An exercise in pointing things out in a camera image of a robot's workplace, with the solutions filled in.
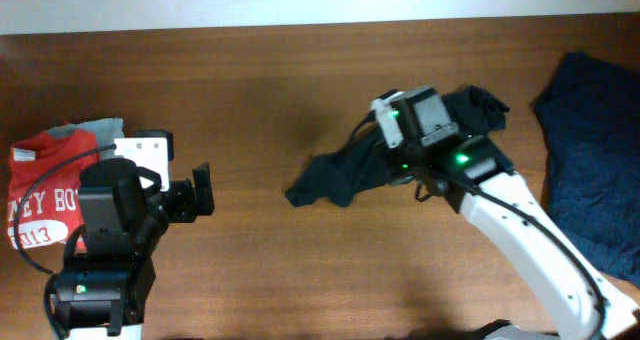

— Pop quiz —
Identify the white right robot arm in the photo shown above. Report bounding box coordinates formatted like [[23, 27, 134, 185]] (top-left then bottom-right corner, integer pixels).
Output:
[[371, 86, 639, 339]]

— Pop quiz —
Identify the navy blue t-shirt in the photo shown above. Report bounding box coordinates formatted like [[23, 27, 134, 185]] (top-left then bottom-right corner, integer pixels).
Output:
[[534, 52, 639, 284]]

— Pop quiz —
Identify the black t-shirt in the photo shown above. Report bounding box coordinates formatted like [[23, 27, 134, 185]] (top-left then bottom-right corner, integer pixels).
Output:
[[285, 85, 513, 207]]

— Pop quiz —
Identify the red printed t-shirt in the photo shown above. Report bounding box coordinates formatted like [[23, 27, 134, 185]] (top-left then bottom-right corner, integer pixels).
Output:
[[7, 130, 99, 249]]

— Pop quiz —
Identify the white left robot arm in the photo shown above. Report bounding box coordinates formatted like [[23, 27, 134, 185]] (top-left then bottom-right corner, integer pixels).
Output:
[[43, 158, 215, 339]]

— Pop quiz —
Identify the grey folded t-shirt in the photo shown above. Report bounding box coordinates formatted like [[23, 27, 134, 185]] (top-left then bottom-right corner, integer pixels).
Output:
[[47, 117, 124, 146]]

